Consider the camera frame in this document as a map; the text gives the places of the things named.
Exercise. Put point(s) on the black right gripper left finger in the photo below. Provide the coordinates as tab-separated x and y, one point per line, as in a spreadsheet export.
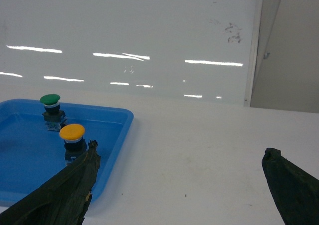
62	200

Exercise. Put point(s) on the green mushroom push button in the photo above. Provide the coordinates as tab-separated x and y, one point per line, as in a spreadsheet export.
54	117

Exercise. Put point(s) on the white board panel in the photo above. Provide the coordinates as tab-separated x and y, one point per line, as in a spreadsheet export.
197	50

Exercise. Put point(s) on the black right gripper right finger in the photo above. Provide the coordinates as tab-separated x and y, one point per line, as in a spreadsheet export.
294	191

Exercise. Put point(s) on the blue plastic tray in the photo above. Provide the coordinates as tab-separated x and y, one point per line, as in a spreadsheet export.
30	154

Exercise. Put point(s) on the yellow mushroom push button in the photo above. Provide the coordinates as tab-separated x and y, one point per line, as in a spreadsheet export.
74	142

